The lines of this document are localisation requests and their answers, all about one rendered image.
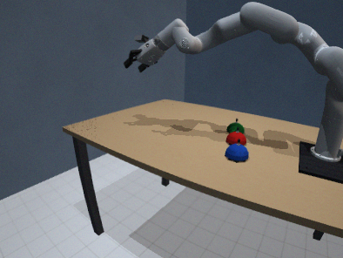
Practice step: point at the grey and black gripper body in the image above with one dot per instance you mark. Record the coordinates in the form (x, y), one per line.
(150, 54)

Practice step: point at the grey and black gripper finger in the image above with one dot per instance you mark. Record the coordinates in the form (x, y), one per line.
(132, 54)
(142, 67)

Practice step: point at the green bell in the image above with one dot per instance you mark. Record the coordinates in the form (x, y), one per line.
(233, 127)

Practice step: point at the red dome bell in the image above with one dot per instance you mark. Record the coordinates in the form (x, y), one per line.
(233, 137)

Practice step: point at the blue bell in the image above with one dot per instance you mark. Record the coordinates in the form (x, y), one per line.
(237, 152)

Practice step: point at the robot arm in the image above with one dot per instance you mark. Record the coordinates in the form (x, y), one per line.
(283, 29)

